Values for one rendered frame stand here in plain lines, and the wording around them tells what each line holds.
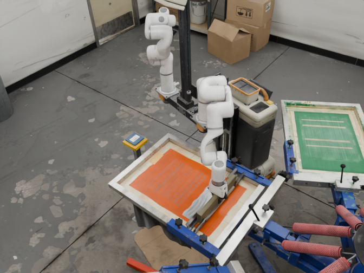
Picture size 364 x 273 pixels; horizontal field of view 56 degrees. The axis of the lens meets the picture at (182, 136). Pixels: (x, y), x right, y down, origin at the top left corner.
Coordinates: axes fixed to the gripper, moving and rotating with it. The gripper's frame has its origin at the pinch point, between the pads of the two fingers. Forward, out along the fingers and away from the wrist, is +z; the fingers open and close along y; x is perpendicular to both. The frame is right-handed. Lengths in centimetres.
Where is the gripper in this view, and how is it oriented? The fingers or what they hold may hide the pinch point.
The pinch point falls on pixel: (217, 198)
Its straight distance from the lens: 199.7
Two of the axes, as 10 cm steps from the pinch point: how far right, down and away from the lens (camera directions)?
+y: -7.9, -3.9, 4.8
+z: 0.4, 7.5, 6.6
